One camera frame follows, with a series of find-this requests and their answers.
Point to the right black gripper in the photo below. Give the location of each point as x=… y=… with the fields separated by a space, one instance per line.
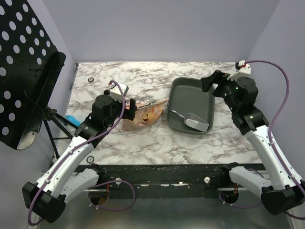
x=218 y=84

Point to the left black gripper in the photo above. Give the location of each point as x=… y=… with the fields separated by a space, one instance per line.
x=129 y=114

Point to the pink cat litter bag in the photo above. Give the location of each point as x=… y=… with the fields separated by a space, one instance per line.
x=147 y=114

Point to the dark grey litter tray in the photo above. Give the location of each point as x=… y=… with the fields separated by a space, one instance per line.
x=186 y=96

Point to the silver metal scoop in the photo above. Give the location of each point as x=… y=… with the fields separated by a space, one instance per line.
x=193 y=121

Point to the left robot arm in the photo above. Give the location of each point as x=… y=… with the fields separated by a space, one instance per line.
x=50 y=194

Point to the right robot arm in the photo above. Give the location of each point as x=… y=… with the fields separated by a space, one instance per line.
x=284 y=188

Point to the black perforated music stand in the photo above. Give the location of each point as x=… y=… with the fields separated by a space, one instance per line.
x=35 y=70

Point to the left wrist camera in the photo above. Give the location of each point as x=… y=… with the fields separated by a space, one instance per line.
x=115 y=92

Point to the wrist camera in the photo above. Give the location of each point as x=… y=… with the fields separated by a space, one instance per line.
x=242 y=70
x=115 y=92

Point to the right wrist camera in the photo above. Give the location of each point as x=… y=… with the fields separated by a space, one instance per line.
x=242 y=70

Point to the blue plastic handle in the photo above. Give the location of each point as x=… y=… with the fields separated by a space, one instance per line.
x=73 y=120

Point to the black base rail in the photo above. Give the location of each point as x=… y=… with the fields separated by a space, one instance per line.
x=166 y=181

